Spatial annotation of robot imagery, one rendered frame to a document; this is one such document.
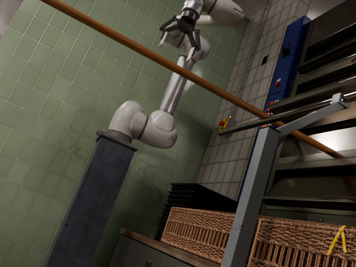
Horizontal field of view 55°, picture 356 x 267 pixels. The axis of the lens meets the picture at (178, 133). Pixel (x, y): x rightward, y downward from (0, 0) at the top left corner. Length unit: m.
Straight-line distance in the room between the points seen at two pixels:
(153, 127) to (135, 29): 0.96
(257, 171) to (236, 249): 0.20
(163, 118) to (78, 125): 0.65
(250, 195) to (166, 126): 1.20
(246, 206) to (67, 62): 1.87
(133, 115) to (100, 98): 0.53
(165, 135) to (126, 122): 0.24
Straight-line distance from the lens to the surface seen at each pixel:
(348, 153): 1.58
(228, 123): 2.39
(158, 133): 2.00
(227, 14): 1.69
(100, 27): 1.27
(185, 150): 2.60
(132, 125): 1.97
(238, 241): 0.87
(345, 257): 0.78
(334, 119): 1.77
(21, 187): 2.33
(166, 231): 1.48
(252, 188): 0.88
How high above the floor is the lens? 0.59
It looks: 17 degrees up
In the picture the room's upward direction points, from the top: 20 degrees clockwise
